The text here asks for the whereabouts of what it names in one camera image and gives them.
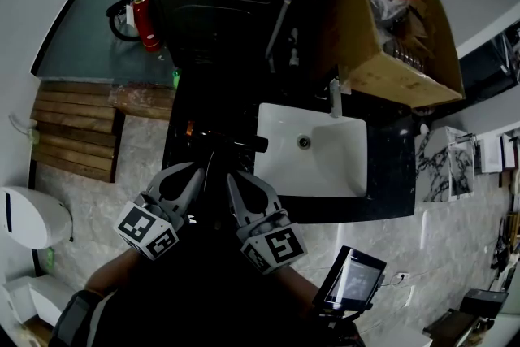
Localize brown cardboard box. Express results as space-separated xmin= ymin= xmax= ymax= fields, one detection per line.
xmin=316 ymin=0 xmax=466 ymax=109

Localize red fire extinguisher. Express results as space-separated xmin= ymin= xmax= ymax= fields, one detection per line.
xmin=132 ymin=0 xmax=163 ymax=53

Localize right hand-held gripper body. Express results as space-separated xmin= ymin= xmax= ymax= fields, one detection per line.
xmin=236 ymin=210 xmax=309 ymax=275

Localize stack of metal discs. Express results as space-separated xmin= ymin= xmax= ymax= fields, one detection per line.
xmin=383 ymin=38 xmax=426 ymax=72

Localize person's black clothing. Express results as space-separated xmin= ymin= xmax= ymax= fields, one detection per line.
xmin=48 ymin=215 xmax=362 ymax=347

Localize white shelf box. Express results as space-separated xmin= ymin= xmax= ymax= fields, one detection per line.
xmin=474 ymin=133 xmax=505 ymax=175

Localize white pipe valve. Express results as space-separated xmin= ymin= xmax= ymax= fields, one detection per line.
xmin=288 ymin=28 xmax=301 ymax=66

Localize marble pattern box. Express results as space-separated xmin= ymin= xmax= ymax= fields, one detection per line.
xmin=414 ymin=125 xmax=476 ymax=203

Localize person's left forearm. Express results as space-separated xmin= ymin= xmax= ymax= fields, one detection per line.
xmin=84 ymin=247 xmax=147 ymax=297

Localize grey pipe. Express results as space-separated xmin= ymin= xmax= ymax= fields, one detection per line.
xmin=265 ymin=0 xmax=304 ymax=60

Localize white rectangular sink basin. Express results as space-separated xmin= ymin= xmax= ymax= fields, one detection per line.
xmin=161 ymin=85 xmax=418 ymax=225

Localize person's right forearm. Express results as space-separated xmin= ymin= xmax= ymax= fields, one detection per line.
xmin=271 ymin=266 xmax=322 ymax=318

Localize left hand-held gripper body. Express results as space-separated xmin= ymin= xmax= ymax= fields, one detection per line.
xmin=113 ymin=193 xmax=189 ymax=262

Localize white floor appliance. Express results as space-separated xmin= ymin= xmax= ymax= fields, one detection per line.
xmin=2 ymin=275 xmax=76 ymax=328

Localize black extinguisher hose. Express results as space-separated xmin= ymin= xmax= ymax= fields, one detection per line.
xmin=105 ymin=0 xmax=141 ymax=42

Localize dark cabinet unit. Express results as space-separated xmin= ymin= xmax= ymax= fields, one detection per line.
xmin=458 ymin=32 xmax=520 ymax=94

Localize wooden slatted steps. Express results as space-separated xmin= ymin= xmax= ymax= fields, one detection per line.
xmin=30 ymin=81 xmax=126 ymax=184

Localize brown wooden box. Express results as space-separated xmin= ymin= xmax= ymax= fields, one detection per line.
xmin=422 ymin=308 xmax=483 ymax=347

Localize white trash bin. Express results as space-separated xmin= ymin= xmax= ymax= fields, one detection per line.
xmin=0 ymin=185 xmax=74 ymax=250

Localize black hair dryer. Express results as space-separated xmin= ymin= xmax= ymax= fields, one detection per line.
xmin=176 ymin=118 xmax=270 ymax=176

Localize white wall socket with cable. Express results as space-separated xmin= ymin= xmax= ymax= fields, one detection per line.
xmin=8 ymin=113 xmax=41 ymax=143

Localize black tablet with lit screen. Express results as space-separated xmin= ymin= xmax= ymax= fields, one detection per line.
xmin=311 ymin=245 xmax=388 ymax=312

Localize black tablet mount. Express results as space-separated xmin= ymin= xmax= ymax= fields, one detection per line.
xmin=312 ymin=306 xmax=375 ymax=328

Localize chrome faucet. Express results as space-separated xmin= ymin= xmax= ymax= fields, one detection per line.
xmin=327 ymin=79 xmax=345 ymax=119

